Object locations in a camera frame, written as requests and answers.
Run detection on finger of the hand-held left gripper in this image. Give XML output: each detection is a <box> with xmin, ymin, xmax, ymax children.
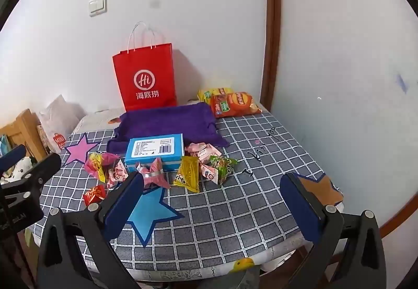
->
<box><xmin>0</xmin><ymin>154</ymin><xmax>62</xmax><ymax>199</ymax></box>
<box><xmin>0</xmin><ymin>145</ymin><xmax>27</xmax><ymax>172</ymax></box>

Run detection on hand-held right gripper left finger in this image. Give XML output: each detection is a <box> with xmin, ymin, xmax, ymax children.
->
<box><xmin>37</xmin><ymin>172</ymin><xmax>146</xmax><ymax>289</ymax></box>

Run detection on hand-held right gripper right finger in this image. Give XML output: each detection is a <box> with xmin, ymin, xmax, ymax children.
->
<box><xmin>280</xmin><ymin>173</ymin><xmax>387</xmax><ymax>289</ymax></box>

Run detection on red candy packet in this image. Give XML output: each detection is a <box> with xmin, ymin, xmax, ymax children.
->
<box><xmin>83</xmin><ymin>185</ymin><xmax>107</xmax><ymax>206</ymax></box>

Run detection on pink round-print snack packet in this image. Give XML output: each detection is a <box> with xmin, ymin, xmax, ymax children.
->
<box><xmin>104</xmin><ymin>158</ymin><xmax>129</xmax><ymax>188</ymax></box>

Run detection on pink packet with silver band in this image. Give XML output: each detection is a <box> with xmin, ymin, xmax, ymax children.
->
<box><xmin>135</xmin><ymin>157</ymin><xmax>172</xmax><ymax>190</ymax></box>

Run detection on pink and yellow snack packet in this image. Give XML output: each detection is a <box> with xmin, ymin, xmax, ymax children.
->
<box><xmin>84</xmin><ymin>152</ymin><xmax>120</xmax><ymax>183</ymax></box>

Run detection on green snack packet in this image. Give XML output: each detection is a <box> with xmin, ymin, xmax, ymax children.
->
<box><xmin>209</xmin><ymin>155</ymin><xmax>239</xmax><ymax>185</ymax></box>

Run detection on small pink candy packet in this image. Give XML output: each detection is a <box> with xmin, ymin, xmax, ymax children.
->
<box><xmin>199</xmin><ymin>163</ymin><xmax>219</xmax><ymax>183</ymax></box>

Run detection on purple cloth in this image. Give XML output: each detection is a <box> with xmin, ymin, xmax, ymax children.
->
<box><xmin>107</xmin><ymin>102</ymin><xmax>229</xmax><ymax>157</ymax></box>

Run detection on orange star patch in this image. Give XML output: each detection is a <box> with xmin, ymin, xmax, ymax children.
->
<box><xmin>295</xmin><ymin>172</ymin><xmax>344</xmax><ymax>208</ymax></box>

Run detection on blue star patch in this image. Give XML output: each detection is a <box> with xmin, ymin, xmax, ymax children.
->
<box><xmin>126</xmin><ymin>186</ymin><xmax>185</xmax><ymax>248</ymax></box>

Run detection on wooden chair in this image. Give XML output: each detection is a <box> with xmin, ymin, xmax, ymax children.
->
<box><xmin>0</xmin><ymin>108</ymin><xmax>48</xmax><ymax>162</ymax></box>

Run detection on pink star patch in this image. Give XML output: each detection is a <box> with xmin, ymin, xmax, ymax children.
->
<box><xmin>62</xmin><ymin>133</ymin><xmax>100</xmax><ymax>167</ymax></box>

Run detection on white plastic bag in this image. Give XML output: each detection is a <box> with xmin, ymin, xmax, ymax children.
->
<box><xmin>38</xmin><ymin>95</ymin><xmax>87</xmax><ymax>152</ymax></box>

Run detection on grey checked tablecloth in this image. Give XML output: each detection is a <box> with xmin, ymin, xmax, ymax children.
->
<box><xmin>33</xmin><ymin>108</ymin><xmax>345</xmax><ymax>280</ymax></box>

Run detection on blue cardboard box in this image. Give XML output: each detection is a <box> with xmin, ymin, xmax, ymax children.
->
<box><xmin>125</xmin><ymin>133</ymin><xmax>184</xmax><ymax>173</ymax></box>

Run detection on orange chip bag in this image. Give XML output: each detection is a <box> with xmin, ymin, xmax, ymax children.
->
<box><xmin>211</xmin><ymin>91</ymin><xmax>263</xmax><ymax>119</ymax></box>

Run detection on yellow chip bag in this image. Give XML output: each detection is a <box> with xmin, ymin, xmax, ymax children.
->
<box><xmin>197</xmin><ymin>87</ymin><xmax>234</xmax><ymax>105</ymax></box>

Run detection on red paper bag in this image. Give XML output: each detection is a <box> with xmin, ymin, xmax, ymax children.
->
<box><xmin>113</xmin><ymin>21</ymin><xmax>178</xmax><ymax>112</ymax></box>

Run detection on white light switch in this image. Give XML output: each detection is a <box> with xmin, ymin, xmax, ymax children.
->
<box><xmin>89</xmin><ymin>0</ymin><xmax>107</xmax><ymax>17</ymax></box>

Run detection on brown wooden door frame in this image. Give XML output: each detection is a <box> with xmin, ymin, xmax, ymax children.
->
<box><xmin>259</xmin><ymin>0</ymin><xmax>282</xmax><ymax>113</ymax></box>

